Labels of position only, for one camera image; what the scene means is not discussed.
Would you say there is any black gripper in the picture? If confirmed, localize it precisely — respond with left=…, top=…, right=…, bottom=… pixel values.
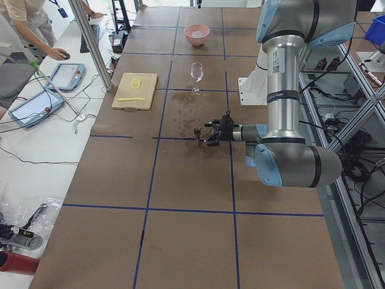
left=200, top=110, right=240, bottom=147

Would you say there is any steel double jigger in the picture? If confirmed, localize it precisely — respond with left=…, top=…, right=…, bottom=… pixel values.
left=193, top=126, right=202, bottom=147

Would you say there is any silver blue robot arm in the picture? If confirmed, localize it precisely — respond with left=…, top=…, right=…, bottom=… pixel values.
left=205, top=1, right=357, bottom=188

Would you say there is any clear wine glass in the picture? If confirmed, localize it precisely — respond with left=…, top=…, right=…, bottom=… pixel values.
left=190, top=63, right=203, bottom=95

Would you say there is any pile of clear ice cubes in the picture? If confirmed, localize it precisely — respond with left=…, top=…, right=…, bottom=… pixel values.
left=191, top=31, right=206, bottom=38

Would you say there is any bamboo cutting board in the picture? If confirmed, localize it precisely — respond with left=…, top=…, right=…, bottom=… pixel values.
left=111, top=73, right=158, bottom=110

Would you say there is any pink bowl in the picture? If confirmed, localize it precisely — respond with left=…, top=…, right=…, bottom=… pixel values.
left=184, top=24, right=211, bottom=46

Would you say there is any yellow plastic knife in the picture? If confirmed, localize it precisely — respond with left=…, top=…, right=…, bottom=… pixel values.
left=117, top=97, right=146, bottom=102

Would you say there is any black power supply box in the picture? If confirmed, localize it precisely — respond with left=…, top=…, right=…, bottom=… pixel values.
left=111, top=31, right=129, bottom=54

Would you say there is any black keyboard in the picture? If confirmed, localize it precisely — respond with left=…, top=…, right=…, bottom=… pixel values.
left=79, top=24, right=100, bottom=54

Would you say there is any blue teach pendant far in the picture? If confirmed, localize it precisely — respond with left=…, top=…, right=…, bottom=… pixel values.
left=49, top=63, right=85, bottom=92

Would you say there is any blue teach pendant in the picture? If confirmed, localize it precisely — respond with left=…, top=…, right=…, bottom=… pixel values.
left=49, top=63, right=85, bottom=92
left=8, top=90, right=64, bottom=128

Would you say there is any metal diagonal rod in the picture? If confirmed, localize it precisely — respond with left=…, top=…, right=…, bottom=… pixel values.
left=29, top=61, right=86, bottom=121

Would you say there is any blue teach pendant near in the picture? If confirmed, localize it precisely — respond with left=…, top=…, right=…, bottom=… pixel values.
left=8, top=90, right=64, bottom=128

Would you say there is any blue storage bin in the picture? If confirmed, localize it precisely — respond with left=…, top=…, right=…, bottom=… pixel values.
left=365, top=14, right=385, bottom=45

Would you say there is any grey office chair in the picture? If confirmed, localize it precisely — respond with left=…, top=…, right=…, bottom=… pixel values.
left=1, top=52, right=35, bottom=103

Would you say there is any person in beige shirt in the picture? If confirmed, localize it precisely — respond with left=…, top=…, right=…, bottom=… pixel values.
left=0, top=0, right=106, bottom=60

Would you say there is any red cylinder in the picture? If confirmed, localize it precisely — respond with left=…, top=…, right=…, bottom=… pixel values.
left=1, top=251, right=40, bottom=275

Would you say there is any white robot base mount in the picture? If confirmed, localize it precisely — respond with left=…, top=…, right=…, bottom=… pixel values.
left=238, top=47, right=268, bottom=106

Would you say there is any aluminium frame post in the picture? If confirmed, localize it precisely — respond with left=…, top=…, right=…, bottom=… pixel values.
left=69, top=0, right=112, bottom=92

